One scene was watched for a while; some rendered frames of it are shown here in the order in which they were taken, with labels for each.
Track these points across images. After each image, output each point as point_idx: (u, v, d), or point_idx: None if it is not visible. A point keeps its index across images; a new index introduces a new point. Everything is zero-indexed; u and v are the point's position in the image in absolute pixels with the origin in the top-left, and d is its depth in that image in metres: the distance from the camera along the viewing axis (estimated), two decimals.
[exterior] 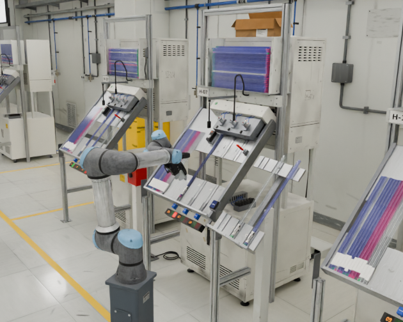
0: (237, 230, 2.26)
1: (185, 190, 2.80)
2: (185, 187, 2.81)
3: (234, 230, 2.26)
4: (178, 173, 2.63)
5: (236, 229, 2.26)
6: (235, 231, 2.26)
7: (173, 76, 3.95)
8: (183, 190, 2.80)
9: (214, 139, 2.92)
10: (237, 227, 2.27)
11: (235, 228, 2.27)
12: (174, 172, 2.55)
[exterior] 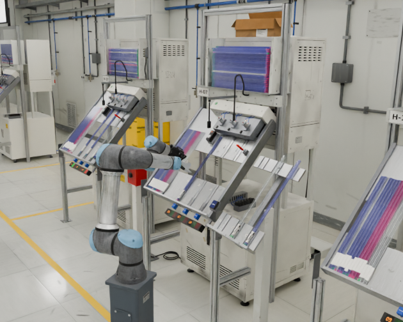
0: (237, 230, 2.26)
1: (182, 193, 2.79)
2: (181, 191, 2.80)
3: (234, 230, 2.26)
4: (185, 165, 2.71)
5: (236, 229, 2.26)
6: (235, 231, 2.26)
7: (173, 76, 3.95)
8: (180, 194, 2.79)
9: (214, 139, 2.92)
10: (237, 227, 2.27)
11: (235, 228, 2.27)
12: None
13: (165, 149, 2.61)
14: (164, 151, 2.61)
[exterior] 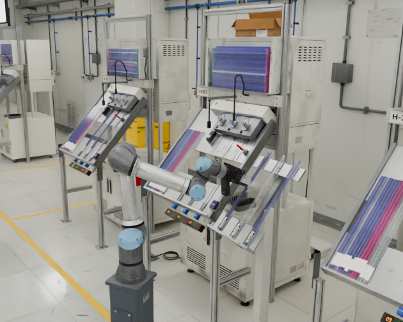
0: (237, 230, 2.26)
1: (224, 222, 2.35)
2: (224, 218, 2.36)
3: (234, 230, 2.26)
4: (245, 181, 2.34)
5: (236, 229, 2.26)
6: (235, 231, 2.26)
7: (173, 76, 3.95)
8: (222, 222, 2.35)
9: (214, 139, 2.92)
10: (237, 227, 2.27)
11: (235, 228, 2.27)
12: None
13: (222, 167, 2.23)
14: (221, 169, 2.22)
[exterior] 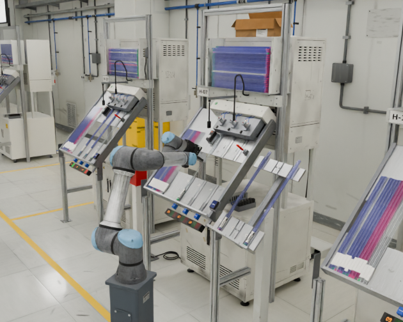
0: (183, 193, 2.79)
1: (224, 222, 2.35)
2: (224, 218, 2.36)
3: (180, 193, 2.79)
4: (201, 156, 2.81)
5: (181, 193, 2.79)
6: (181, 195, 2.78)
7: (173, 76, 3.95)
8: (222, 222, 2.35)
9: (214, 139, 2.92)
10: (182, 191, 2.79)
11: (181, 192, 2.79)
12: None
13: (183, 141, 2.68)
14: (182, 143, 2.67)
